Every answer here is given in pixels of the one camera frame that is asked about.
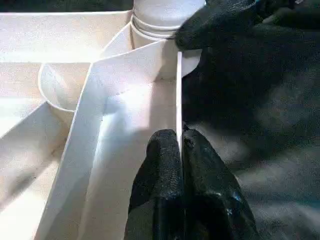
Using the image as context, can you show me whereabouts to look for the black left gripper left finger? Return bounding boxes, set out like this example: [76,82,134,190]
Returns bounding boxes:
[124,128,187,240]

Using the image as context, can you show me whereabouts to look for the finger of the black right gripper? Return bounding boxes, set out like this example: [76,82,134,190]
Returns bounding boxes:
[174,0,266,51]

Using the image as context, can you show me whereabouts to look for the white plastic table top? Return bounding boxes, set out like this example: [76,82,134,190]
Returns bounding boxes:
[0,10,203,240]

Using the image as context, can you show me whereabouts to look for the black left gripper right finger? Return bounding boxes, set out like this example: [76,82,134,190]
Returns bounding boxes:
[180,127,261,240]

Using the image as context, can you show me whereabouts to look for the black plastic mat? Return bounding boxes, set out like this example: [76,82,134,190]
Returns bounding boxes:
[0,0,320,240]

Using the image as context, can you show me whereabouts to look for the white plastic table leg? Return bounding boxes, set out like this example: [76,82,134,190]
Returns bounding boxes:
[130,0,208,42]

